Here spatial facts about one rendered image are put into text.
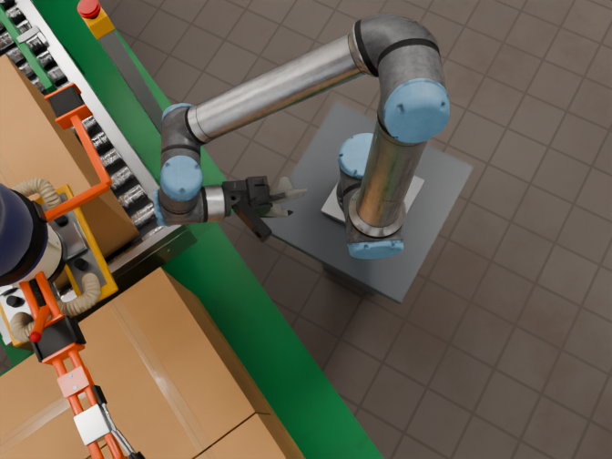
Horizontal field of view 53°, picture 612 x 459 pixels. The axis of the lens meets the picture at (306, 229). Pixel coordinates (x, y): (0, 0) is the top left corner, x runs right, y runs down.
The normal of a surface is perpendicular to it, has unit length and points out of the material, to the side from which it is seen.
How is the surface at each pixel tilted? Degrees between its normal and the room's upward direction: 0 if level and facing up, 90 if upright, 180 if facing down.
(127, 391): 0
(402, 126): 78
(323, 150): 0
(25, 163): 0
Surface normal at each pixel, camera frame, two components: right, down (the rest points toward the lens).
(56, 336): -0.07, -0.30
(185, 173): 0.25, -0.30
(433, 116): 0.07, 0.86
